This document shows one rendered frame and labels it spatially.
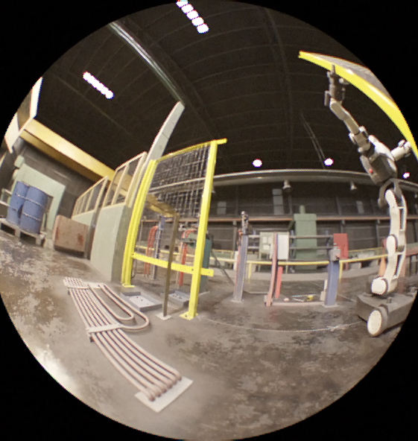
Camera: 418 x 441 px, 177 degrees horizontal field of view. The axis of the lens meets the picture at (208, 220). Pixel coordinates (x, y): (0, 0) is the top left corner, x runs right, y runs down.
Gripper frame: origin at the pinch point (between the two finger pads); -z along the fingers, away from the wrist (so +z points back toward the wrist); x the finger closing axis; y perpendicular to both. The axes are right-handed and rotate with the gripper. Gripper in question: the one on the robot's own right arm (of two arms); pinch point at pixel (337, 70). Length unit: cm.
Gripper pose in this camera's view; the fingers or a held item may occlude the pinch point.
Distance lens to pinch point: 96.2
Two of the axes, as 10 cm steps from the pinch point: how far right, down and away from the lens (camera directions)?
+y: 1.2, -9.6, 2.7
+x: -9.0, 0.1, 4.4
